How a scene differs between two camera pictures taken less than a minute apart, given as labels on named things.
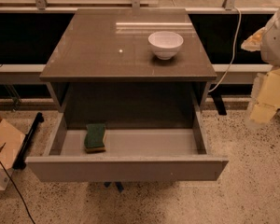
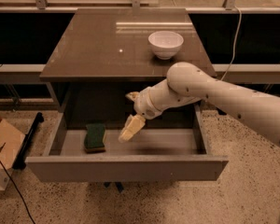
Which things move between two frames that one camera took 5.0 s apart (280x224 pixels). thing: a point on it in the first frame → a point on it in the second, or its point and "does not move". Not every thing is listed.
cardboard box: [6, 145] does not move
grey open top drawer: [132, 154] does not move
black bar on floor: [20, 162] does not move
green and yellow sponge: [94, 137] does not move
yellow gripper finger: [253, 43] → [133, 95]
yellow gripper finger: [273, 93] → [133, 124]
